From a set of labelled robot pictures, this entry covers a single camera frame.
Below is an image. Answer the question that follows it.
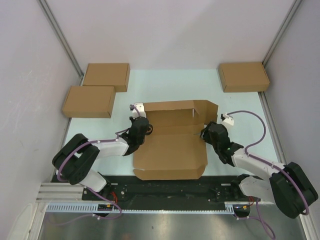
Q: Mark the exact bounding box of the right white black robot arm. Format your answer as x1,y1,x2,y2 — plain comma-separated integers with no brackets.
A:
200,121,319,219

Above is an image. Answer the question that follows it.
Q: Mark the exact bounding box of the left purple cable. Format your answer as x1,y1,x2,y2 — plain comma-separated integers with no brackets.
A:
53,104,142,227

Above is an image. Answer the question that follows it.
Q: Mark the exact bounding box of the left aluminium corner post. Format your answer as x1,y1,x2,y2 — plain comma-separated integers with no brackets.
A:
36,0,84,78

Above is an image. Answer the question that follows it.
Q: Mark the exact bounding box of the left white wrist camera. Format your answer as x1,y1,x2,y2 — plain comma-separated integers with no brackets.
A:
129,102,147,119

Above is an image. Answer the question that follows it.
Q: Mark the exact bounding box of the white slotted cable duct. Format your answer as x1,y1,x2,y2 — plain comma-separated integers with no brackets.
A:
46,201,237,215

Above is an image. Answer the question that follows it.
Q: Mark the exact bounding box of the right aluminium corner post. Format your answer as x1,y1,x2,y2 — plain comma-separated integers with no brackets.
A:
262,0,304,68

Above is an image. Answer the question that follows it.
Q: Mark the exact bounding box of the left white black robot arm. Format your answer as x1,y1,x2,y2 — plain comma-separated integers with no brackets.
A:
52,116,153,200

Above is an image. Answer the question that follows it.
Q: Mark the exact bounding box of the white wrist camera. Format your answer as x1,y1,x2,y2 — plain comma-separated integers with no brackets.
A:
220,113,235,131
129,102,147,119

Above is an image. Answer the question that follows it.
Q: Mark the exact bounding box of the purple cable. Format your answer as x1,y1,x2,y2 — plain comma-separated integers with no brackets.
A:
226,110,311,238
53,104,142,227

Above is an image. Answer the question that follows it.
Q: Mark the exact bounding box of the cardboard box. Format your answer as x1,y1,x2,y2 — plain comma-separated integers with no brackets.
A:
218,62,270,93
82,63,131,93
62,86,116,119
133,100,219,181

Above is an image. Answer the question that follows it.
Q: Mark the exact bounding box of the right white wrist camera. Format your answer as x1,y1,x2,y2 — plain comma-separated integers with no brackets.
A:
220,113,235,131

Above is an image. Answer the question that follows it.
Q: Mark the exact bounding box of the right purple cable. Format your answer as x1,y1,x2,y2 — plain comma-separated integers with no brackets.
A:
226,110,311,238

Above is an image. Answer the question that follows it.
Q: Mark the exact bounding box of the aluminium corner post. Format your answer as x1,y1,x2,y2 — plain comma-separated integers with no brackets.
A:
36,0,84,78
262,0,304,68

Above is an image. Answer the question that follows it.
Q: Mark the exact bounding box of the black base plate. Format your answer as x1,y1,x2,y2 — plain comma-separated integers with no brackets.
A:
98,175,257,203

